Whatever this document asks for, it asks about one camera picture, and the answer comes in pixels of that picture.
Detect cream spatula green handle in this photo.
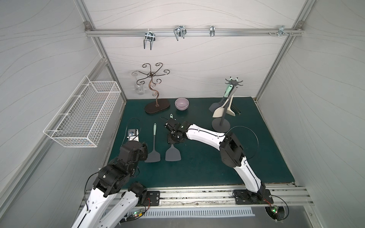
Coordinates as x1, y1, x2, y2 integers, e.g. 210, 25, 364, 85
226, 95, 236, 116

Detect cream spatula grey handle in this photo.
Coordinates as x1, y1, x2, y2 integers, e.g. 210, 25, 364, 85
213, 87, 237, 118

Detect white vent strip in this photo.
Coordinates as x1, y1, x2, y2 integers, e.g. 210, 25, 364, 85
142, 207, 255, 219

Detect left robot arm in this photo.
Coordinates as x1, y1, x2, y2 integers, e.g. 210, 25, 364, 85
73, 141, 148, 228

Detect metal double hook middle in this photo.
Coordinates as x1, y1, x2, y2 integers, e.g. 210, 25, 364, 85
173, 25, 187, 41

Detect grey utensil rack stand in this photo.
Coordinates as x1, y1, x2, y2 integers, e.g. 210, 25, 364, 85
212, 77, 242, 133

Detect metal double hook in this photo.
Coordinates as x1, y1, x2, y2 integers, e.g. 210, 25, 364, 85
144, 31, 156, 50
173, 25, 187, 41

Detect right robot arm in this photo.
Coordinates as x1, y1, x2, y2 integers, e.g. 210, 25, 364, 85
164, 118, 266, 204

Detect metal bracket hook right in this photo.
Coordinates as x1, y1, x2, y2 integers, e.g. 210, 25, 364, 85
268, 26, 294, 37

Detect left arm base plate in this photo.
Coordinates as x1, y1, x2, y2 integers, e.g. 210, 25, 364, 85
139, 191, 161, 207

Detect pink bowl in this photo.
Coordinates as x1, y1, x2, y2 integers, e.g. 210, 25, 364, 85
175, 97, 190, 111

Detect grey spatula green handle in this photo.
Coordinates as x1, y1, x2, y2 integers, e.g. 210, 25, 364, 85
145, 123, 161, 163
165, 132, 181, 162

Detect brown wire mug tree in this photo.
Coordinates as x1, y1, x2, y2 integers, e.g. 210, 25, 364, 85
133, 63, 170, 115

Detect metal double hook left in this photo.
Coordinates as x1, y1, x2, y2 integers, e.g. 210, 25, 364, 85
144, 31, 156, 50

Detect aluminium rail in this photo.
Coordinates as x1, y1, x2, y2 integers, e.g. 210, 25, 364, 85
148, 184, 314, 208
85, 28, 305, 37

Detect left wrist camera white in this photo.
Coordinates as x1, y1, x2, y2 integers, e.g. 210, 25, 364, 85
127, 129, 139, 142

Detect aluminium top rail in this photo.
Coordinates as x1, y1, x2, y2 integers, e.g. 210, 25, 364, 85
85, 28, 305, 37

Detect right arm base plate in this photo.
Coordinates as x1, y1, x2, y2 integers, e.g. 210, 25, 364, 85
232, 189, 274, 205

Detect aluminium front rail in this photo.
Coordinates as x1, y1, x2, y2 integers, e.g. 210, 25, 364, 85
148, 184, 314, 208

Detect green table mat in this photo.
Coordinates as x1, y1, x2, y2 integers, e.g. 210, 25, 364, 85
110, 97, 294, 188

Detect black tongs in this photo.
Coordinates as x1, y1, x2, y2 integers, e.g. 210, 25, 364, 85
231, 104, 241, 115

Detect small metal hook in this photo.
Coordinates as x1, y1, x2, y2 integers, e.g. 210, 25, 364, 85
210, 25, 215, 37

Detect white wire basket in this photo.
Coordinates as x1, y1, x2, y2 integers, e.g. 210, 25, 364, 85
43, 76, 121, 148

